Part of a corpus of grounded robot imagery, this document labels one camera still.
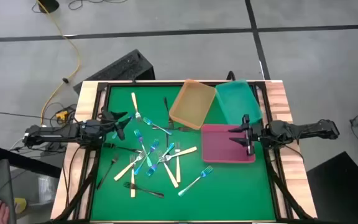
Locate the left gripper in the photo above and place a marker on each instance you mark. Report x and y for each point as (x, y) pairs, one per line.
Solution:
(109, 127)

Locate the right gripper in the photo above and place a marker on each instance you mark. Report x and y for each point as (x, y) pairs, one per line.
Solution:
(255, 137)

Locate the orange plastic bin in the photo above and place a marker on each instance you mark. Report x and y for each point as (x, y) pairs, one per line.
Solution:
(193, 104)

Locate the stainless steel fork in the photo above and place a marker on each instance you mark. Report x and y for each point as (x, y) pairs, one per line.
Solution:
(106, 175)

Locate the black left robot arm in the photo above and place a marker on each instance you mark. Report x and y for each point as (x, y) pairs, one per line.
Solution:
(57, 132)

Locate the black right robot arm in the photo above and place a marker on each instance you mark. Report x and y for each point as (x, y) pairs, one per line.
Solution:
(306, 129)

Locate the pink plastic bin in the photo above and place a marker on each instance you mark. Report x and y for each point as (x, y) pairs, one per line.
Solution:
(219, 146)

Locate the teal plastic bin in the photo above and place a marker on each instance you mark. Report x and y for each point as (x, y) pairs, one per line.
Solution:
(236, 99)

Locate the black perforated computer case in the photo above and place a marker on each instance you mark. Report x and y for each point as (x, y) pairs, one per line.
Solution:
(126, 62)

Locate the yellow power plug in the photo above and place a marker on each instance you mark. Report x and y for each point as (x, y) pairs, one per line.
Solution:
(61, 115)

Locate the green table mat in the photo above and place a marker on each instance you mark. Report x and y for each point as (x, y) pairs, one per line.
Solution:
(228, 193)

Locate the clear plastic box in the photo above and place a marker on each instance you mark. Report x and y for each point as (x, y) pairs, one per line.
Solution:
(47, 189)

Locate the black desk beam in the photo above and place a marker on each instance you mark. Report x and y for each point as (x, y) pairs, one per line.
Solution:
(26, 161)

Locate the black floor mat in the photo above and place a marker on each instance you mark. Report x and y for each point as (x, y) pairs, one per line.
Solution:
(346, 193)

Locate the yellow disc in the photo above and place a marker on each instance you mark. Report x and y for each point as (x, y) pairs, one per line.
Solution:
(20, 205)

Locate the black round stand base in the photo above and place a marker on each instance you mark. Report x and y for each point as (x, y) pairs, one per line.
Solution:
(48, 4)

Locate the black aluminium table frame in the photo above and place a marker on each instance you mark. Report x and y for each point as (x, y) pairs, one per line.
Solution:
(102, 86)

